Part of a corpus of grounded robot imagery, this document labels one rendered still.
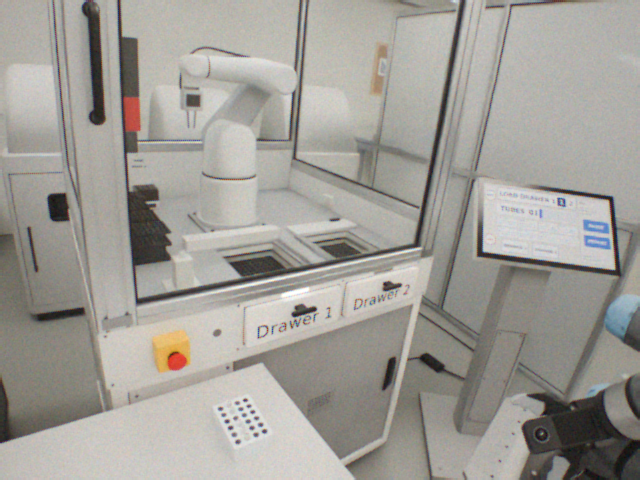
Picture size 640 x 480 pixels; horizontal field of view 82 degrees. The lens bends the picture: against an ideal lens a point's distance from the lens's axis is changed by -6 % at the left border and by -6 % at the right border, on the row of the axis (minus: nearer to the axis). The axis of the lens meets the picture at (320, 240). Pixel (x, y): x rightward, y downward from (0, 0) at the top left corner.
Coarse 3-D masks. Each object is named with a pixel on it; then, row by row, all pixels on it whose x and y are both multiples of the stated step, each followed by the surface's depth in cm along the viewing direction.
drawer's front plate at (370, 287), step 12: (384, 276) 119; (396, 276) 122; (408, 276) 126; (348, 288) 112; (360, 288) 114; (372, 288) 118; (348, 300) 113; (360, 300) 116; (384, 300) 123; (396, 300) 127; (348, 312) 115; (360, 312) 119
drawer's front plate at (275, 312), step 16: (336, 288) 109; (272, 304) 98; (288, 304) 101; (304, 304) 104; (320, 304) 107; (336, 304) 111; (256, 320) 96; (272, 320) 99; (288, 320) 103; (320, 320) 110; (336, 320) 114; (256, 336) 98; (272, 336) 101
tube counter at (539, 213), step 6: (528, 210) 138; (534, 210) 138; (540, 210) 138; (546, 210) 138; (552, 210) 138; (528, 216) 137; (534, 216) 137; (540, 216) 137; (546, 216) 137; (552, 216) 137; (558, 216) 137; (564, 216) 137; (570, 216) 137; (576, 216) 137; (564, 222) 136; (570, 222) 136; (576, 222) 136
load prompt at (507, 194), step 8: (504, 192) 140; (512, 192) 140; (520, 192) 140; (528, 192) 140; (536, 192) 140; (512, 200) 139; (520, 200) 139; (528, 200) 139; (536, 200) 139; (544, 200) 139; (552, 200) 139; (560, 200) 139; (568, 200) 139; (568, 208) 138; (576, 208) 138
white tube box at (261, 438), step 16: (240, 400) 84; (224, 416) 81; (240, 416) 80; (256, 416) 81; (224, 432) 77; (240, 432) 77; (256, 432) 77; (272, 432) 77; (240, 448) 73; (256, 448) 76
